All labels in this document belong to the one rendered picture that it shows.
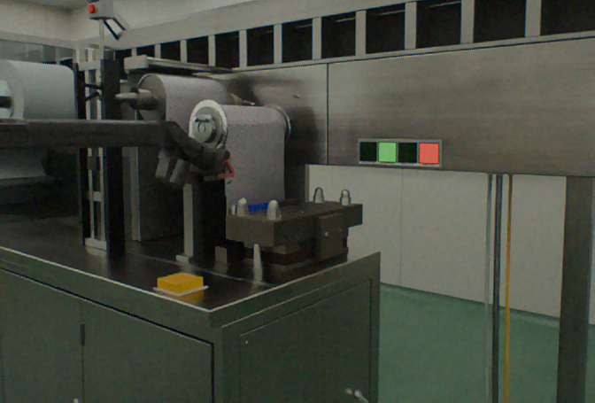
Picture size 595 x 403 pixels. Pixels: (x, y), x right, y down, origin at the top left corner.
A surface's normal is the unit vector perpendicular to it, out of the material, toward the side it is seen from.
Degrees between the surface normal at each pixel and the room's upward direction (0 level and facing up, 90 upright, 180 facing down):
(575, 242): 90
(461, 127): 90
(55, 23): 90
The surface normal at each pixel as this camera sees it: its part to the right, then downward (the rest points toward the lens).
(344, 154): -0.62, 0.07
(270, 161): 0.79, 0.06
